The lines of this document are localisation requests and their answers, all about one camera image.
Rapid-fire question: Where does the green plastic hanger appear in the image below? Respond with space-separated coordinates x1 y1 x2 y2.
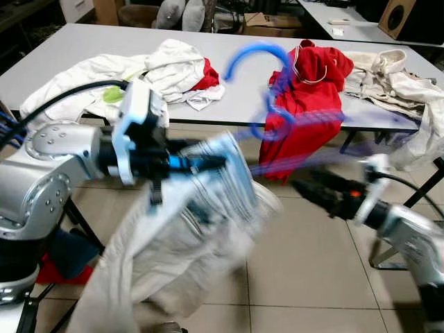
102 69 151 105

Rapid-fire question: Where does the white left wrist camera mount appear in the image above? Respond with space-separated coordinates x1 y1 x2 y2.
110 79 169 187

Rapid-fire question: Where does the wooden loudspeaker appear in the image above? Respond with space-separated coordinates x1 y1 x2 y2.
377 0 418 40

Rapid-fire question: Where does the beige garment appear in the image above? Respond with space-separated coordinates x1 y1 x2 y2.
65 131 283 333

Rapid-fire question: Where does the dark blue garment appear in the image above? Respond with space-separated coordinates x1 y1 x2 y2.
48 228 105 280

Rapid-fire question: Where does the red cloth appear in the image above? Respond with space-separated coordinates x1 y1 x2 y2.
34 253 95 286

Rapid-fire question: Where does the flat cardboard box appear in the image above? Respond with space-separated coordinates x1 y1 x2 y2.
242 12 303 37

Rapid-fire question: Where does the blue plastic hanger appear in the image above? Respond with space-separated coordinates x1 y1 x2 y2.
225 41 361 176

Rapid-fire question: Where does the white desk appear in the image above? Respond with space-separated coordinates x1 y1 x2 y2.
298 0 444 49

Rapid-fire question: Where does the small red garment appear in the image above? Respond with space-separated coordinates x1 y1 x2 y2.
187 58 222 93

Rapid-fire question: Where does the white garment pile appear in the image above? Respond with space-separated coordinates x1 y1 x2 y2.
19 38 227 131

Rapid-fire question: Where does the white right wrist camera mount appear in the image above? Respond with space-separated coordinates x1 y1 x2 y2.
357 153 394 224

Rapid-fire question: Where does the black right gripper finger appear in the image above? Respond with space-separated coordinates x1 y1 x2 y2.
291 181 345 214
305 169 356 198

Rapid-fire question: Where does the red shirt white trim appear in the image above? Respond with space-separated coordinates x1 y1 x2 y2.
258 40 355 183

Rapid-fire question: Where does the grey pillow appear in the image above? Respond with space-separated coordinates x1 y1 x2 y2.
182 0 210 33
153 0 187 31

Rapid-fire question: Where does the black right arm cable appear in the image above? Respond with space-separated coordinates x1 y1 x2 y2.
384 170 444 217

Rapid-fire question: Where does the white work table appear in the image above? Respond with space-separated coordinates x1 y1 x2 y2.
0 22 444 210

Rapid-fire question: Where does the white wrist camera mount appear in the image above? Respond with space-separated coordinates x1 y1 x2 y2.
110 79 169 187
357 153 394 224

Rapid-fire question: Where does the cream jacket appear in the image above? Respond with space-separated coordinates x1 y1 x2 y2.
343 49 444 172

